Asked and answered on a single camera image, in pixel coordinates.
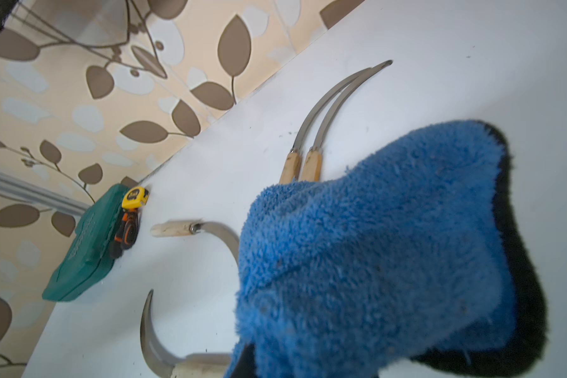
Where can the red handled pliers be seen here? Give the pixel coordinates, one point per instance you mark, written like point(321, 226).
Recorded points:
point(126, 234)

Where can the blue grey microfiber rag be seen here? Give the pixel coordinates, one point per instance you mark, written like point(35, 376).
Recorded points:
point(414, 254)

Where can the yellow tape measure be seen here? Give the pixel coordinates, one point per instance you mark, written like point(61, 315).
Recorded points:
point(136, 198)

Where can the green plastic tool case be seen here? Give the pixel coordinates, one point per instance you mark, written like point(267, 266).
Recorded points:
point(88, 260)

